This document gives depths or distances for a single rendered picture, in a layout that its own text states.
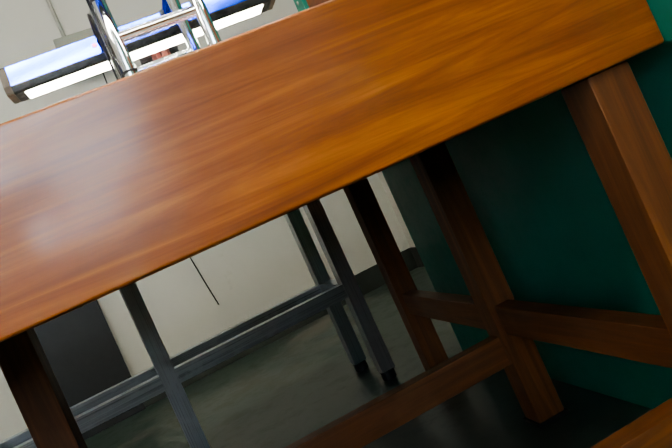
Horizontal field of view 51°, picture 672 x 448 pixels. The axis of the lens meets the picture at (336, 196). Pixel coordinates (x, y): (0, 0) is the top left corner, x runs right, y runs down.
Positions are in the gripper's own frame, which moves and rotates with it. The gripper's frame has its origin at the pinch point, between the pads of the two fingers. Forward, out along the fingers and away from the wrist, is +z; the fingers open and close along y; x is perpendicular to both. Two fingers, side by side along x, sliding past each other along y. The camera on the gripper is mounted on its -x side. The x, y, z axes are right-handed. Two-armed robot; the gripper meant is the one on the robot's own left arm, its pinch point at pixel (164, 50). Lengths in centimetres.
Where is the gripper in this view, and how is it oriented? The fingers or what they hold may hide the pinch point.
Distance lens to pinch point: 180.8
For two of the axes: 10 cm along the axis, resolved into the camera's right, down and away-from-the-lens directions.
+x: 4.1, 9.1, 0.2
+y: 8.6, -3.9, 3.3
